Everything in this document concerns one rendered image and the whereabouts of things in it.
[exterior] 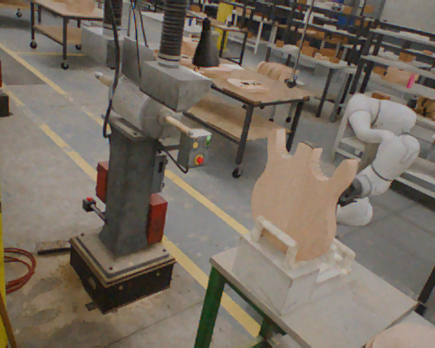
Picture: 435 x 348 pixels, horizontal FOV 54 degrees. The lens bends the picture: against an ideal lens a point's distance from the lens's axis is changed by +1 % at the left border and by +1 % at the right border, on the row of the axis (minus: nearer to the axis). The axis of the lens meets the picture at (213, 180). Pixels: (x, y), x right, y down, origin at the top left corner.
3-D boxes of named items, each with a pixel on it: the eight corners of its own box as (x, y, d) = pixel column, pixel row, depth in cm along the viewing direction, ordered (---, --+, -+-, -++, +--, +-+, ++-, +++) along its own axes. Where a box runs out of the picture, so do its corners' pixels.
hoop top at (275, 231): (253, 221, 152) (255, 214, 150) (259, 219, 154) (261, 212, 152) (293, 253, 139) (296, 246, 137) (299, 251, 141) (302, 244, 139)
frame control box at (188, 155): (154, 162, 254) (159, 122, 243) (182, 158, 268) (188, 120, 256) (178, 180, 239) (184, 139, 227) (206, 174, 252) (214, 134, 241)
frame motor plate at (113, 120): (101, 118, 241) (101, 111, 239) (137, 114, 256) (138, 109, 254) (133, 142, 218) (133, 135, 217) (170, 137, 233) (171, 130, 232)
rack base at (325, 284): (257, 261, 173) (263, 243, 169) (285, 251, 183) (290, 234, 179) (307, 304, 155) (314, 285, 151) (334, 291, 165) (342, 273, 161)
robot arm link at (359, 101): (353, 104, 200) (381, 111, 199) (351, 85, 213) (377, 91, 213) (343, 127, 209) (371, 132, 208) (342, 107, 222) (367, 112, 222)
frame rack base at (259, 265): (230, 271, 164) (239, 235, 157) (258, 260, 174) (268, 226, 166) (280, 318, 146) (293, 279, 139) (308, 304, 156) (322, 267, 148)
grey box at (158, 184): (136, 184, 267) (145, 102, 243) (150, 181, 274) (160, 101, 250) (149, 196, 258) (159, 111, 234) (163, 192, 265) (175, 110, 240)
